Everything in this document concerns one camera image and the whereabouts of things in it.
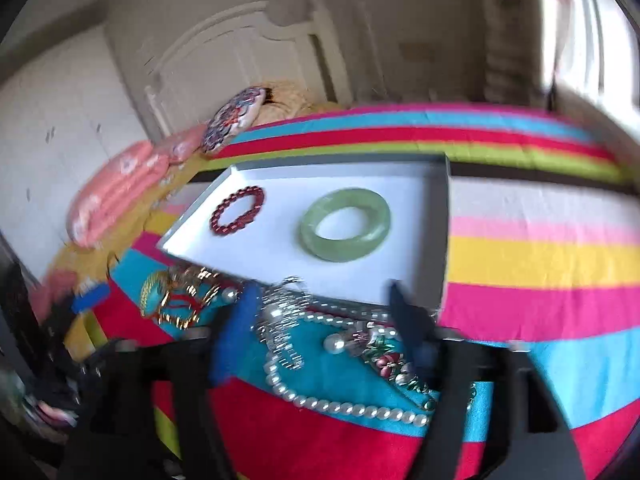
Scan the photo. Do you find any yellow bed sheet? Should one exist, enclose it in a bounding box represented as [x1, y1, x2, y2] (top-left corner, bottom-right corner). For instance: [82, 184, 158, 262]
[50, 155, 213, 281]

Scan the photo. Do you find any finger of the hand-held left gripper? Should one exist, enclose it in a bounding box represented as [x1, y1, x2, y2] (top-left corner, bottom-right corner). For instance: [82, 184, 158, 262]
[72, 283, 112, 314]

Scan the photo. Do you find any white jewelry box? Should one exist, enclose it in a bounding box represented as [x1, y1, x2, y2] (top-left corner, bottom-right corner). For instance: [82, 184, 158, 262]
[156, 154, 453, 311]

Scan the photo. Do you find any white wardrobe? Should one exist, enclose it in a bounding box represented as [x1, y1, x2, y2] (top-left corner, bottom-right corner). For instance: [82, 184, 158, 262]
[0, 27, 151, 266]

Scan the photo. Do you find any patterned grey curtain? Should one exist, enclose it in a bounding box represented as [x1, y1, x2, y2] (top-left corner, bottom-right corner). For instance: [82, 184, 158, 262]
[482, 0, 556, 106]

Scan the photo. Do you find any striped colourful blanket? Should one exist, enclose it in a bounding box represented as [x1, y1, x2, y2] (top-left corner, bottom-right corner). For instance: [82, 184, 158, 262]
[65, 102, 637, 480]

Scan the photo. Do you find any beige crumpled blanket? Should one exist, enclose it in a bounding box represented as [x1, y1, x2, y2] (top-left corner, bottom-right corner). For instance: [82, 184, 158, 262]
[255, 82, 341, 123]

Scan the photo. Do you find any white pearl necklace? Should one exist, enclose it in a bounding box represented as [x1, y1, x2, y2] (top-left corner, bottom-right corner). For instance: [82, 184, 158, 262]
[262, 305, 436, 428]

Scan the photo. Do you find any folded pink floral quilt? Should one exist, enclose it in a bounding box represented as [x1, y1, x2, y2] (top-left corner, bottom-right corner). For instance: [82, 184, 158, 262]
[67, 140, 171, 248]

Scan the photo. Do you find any gold ring pendant necklace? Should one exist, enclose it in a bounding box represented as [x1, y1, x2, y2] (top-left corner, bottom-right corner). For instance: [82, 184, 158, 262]
[140, 265, 241, 328]

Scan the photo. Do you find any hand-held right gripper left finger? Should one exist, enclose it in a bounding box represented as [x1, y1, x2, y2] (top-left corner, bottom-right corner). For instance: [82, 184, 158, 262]
[60, 285, 263, 480]

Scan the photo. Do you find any white bed headboard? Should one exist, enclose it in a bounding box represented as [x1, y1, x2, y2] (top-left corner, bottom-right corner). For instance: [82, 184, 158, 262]
[142, 0, 353, 136]

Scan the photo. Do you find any dark red bead bracelet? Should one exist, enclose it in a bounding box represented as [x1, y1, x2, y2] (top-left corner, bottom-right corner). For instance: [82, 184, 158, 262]
[209, 186, 267, 237]

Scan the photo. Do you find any round patterned cushion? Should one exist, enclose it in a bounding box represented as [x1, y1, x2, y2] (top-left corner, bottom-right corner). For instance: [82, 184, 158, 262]
[201, 87, 268, 153]

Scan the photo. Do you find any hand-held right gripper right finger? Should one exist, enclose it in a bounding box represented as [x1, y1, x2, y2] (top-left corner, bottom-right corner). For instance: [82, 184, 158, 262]
[390, 280, 586, 480]

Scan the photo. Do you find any pink floral pillow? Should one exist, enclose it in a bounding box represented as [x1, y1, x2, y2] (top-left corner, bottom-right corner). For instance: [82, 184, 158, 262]
[165, 125, 207, 162]

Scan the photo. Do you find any white sheer curtain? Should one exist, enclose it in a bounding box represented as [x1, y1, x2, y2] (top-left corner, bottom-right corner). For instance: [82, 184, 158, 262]
[537, 0, 640, 116]

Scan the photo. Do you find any green and red charm bracelet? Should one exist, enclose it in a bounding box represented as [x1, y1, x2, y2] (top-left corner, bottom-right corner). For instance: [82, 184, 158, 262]
[360, 335, 441, 411]

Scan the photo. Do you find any silver chain necklace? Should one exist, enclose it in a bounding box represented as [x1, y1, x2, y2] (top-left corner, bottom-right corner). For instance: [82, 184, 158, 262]
[255, 275, 321, 371]

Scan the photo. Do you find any large pearl brooch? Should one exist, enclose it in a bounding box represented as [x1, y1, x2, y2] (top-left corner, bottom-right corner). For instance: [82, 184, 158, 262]
[324, 331, 373, 357]

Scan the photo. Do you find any green jade bangle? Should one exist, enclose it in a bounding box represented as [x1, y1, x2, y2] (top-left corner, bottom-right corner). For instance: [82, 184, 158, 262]
[300, 187, 392, 263]

